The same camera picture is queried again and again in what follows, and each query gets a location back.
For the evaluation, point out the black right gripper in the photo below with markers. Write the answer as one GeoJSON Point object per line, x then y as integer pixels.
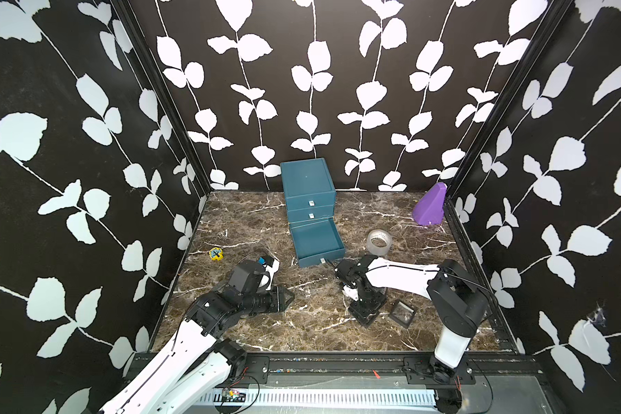
{"type": "Point", "coordinates": [360, 314]}

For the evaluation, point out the small yellow blue ball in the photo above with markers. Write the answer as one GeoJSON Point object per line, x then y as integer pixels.
{"type": "Point", "coordinates": [216, 254]}

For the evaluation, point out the black brooch box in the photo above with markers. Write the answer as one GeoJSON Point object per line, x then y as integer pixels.
{"type": "Point", "coordinates": [364, 314]}
{"type": "Point", "coordinates": [402, 314]}

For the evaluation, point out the white perforated rail strip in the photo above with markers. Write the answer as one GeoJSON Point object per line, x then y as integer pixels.
{"type": "Point", "coordinates": [326, 398]}

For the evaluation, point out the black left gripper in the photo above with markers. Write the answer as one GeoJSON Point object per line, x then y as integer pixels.
{"type": "Point", "coordinates": [279, 294]}

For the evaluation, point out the clear tape roll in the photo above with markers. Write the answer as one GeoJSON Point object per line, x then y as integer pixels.
{"type": "Point", "coordinates": [379, 242]}

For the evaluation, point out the purple wedge-shaped object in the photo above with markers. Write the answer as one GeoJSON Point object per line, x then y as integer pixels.
{"type": "Point", "coordinates": [429, 209]}

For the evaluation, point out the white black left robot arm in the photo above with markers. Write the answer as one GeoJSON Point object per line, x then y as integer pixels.
{"type": "Point", "coordinates": [197, 358]}

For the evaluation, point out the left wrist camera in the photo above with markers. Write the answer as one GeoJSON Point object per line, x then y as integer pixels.
{"type": "Point", "coordinates": [271, 266]}

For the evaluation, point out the teal three-drawer cabinet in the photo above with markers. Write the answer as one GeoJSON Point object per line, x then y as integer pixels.
{"type": "Point", "coordinates": [310, 197]}

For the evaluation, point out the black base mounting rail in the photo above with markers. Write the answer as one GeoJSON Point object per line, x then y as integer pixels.
{"type": "Point", "coordinates": [414, 366]}

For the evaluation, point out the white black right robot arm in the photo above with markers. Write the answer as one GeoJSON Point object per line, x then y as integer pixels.
{"type": "Point", "coordinates": [460, 301]}

